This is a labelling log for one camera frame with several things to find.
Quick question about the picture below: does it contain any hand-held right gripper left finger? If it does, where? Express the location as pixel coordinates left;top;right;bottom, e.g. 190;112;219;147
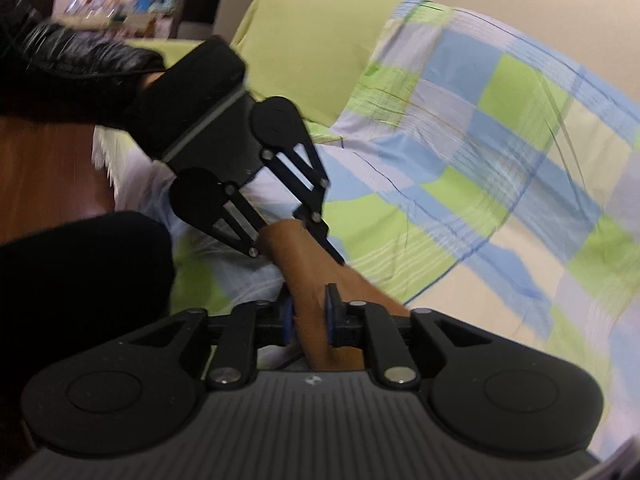
117;297;296;391

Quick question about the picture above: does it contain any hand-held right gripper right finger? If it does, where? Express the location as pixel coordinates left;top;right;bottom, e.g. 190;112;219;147
325;284;493;390

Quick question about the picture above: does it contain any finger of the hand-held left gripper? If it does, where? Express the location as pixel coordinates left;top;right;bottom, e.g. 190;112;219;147
260;130;347;267
210;182;268;260

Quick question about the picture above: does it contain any brown garment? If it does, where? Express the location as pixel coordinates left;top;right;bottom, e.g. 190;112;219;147
262;220;411;371

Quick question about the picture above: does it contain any black cabinet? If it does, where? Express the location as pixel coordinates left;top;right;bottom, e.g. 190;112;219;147
172;0;223;38

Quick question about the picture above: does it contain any sofa with green cover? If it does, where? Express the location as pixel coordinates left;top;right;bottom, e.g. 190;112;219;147
92;0;406;201

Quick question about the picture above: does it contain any checked blue green blanket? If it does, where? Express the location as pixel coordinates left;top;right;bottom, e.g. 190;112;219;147
95;0;640;480

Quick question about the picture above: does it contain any person's leg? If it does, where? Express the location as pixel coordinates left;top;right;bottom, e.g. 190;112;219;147
0;210;176;461

